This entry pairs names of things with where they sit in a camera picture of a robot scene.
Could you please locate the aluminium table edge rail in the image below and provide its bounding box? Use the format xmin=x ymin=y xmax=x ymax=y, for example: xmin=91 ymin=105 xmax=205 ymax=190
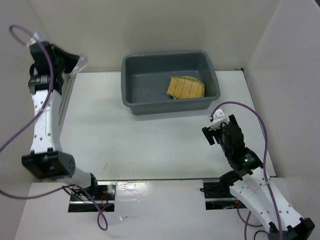
xmin=58 ymin=73 xmax=77 ymax=129

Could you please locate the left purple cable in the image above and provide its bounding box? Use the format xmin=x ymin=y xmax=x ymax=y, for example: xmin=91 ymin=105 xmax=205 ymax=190
xmin=0 ymin=24 xmax=109 ymax=231

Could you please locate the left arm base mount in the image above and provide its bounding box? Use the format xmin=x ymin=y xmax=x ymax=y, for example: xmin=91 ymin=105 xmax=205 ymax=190
xmin=64 ymin=181 xmax=116 ymax=213

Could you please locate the woven bamboo basket tray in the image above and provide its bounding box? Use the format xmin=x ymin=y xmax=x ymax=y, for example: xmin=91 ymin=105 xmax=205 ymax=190
xmin=166 ymin=76 xmax=205 ymax=99

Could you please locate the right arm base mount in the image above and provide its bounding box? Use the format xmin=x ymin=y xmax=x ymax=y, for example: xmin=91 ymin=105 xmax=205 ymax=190
xmin=199 ymin=178 xmax=237 ymax=210

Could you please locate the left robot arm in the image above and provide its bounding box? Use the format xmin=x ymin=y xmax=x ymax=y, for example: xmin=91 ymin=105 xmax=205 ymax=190
xmin=21 ymin=41 xmax=100 ymax=200

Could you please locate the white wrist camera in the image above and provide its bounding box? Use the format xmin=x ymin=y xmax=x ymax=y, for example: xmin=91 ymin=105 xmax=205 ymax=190
xmin=209 ymin=108 xmax=228 ymax=130
xmin=26 ymin=31 xmax=42 ymax=48

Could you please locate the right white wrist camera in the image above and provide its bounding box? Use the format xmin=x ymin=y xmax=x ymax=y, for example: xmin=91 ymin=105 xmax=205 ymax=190
xmin=209 ymin=108 xmax=228 ymax=130

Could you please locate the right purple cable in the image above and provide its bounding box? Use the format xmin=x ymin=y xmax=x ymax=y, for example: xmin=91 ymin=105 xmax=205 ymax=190
xmin=211 ymin=101 xmax=284 ymax=240

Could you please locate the purple cable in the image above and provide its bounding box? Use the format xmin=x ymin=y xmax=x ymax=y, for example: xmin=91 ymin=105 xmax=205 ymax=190
xmin=0 ymin=24 xmax=109 ymax=231
xmin=211 ymin=101 xmax=284 ymax=240

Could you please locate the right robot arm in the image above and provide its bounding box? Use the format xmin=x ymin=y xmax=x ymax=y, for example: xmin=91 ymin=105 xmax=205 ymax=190
xmin=202 ymin=109 xmax=315 ymax=240

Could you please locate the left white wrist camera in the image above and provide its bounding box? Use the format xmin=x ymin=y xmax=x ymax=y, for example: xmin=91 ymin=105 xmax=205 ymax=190
xmin=26 ymin=31 xmax=42 ymax=48

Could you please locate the grey plastic bin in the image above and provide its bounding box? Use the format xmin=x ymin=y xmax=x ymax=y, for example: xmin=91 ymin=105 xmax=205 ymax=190
xmin=120 ymin=50 xmax=221 ymax=116

